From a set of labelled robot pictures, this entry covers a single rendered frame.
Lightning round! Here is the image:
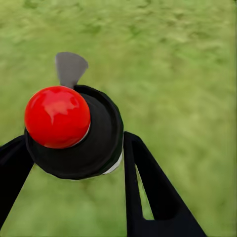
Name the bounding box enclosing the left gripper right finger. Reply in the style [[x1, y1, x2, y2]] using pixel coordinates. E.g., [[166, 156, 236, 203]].
[[122, 131, 207, 237]]

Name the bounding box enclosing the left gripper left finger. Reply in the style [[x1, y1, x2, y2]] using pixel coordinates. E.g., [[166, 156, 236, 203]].
[[0, 135, 34, 230]]

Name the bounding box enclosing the insectifuge atomizer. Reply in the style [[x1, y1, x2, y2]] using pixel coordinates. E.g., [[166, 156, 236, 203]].
[[24, 52, 124, 180]]

